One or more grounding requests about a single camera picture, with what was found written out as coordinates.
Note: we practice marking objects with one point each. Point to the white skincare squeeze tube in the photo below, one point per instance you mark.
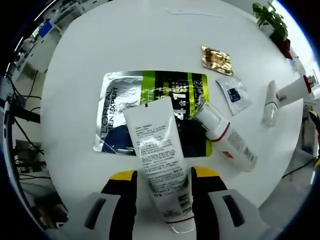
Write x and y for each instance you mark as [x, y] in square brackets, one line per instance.
[155, 150]

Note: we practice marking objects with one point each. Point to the small blue-white sachet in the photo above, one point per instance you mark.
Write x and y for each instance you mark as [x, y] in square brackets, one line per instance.
[235, 96]

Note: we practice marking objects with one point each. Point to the white office counter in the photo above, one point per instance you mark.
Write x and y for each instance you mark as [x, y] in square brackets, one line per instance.
[37, 52]

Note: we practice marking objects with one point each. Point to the white bottle with red band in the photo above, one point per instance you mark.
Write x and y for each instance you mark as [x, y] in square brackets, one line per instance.
[225, 135]

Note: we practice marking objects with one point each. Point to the white skincare bottle red collar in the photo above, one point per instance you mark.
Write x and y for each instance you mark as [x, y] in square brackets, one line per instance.
[291, 92]

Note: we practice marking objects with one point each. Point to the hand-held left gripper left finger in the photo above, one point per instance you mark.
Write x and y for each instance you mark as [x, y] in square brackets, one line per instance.
[125, 212]

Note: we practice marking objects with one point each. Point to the blue box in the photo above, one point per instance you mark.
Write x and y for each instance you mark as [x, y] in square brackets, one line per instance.
[45, 29]

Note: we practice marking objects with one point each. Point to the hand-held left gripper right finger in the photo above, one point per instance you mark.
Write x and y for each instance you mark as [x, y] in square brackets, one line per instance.
[202, 207]

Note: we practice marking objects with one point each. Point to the gold skincare sachet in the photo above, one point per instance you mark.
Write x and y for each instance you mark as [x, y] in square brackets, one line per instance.
[216, 58]

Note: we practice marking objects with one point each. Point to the silver green skincare mask sachet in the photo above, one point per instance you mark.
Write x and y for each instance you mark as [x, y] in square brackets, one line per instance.
[117, 105]

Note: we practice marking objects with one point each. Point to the green potted plant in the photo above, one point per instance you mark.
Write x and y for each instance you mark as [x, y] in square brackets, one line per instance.
[275, 22]

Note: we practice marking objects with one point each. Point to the red plant pot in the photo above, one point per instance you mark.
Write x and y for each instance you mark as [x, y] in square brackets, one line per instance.
[285, 47]

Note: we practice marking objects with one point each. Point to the small skincare bottle clear cap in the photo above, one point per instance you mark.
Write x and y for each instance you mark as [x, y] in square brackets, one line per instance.
[271, 100]

